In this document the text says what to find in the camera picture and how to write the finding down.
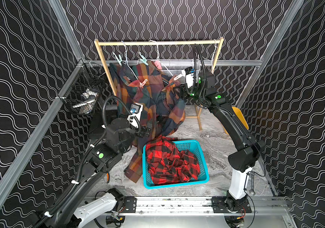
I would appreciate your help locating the pink clothespin on shirt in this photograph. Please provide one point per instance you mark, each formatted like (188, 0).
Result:
(142, 84)

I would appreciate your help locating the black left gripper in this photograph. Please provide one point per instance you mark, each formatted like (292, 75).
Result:
(144, 131)

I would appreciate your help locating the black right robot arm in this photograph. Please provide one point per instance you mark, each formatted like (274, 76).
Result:
(199, 86)

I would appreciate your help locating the green clothespin left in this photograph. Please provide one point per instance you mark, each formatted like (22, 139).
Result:
(118, 58)

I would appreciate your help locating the black box on floor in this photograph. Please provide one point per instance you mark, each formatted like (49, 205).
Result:
(96, 128)

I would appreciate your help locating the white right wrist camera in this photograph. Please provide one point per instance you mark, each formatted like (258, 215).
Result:
(188, 73)

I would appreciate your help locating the wooden clothes rack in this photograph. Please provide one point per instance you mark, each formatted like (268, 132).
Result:
(99, 44)

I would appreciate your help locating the teal plastic basket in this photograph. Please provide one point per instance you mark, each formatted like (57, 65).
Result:
(195, 148)

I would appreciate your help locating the white wire mesh basket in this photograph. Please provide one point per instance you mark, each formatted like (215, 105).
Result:
(172, 67)

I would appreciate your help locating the green clothespin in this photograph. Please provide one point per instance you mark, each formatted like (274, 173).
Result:
(143, 59)
(118, 58)

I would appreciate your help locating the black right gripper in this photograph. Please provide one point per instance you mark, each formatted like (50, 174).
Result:
(184, 90)

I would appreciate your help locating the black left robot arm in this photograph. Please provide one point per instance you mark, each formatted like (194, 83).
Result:
(98, 160)

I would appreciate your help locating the multicolour plaid shirt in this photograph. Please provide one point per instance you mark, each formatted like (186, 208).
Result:
(163, 108)

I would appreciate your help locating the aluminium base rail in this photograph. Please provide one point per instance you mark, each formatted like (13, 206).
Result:
(201, 206)

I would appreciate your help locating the steel wrench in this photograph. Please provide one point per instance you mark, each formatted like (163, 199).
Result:
(252, 191)

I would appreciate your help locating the white clothespin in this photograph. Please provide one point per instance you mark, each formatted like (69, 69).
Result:
(181, 75)

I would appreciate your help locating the black wire wall basket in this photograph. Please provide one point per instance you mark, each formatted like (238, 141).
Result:
(88, 90)

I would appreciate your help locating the yellow plastic tray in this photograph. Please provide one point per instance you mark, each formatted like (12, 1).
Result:
(240, 116)

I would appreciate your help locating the red black plaid shirt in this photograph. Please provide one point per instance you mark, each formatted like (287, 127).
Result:
(167, 165)

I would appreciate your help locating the green clothespin middle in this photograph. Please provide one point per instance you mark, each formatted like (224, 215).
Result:
(143, 59)

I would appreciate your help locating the white wire hanger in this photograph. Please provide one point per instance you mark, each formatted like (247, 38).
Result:
(213, 57)

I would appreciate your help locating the pink clothespin on hanger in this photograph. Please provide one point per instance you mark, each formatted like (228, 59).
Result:
(157, 64)

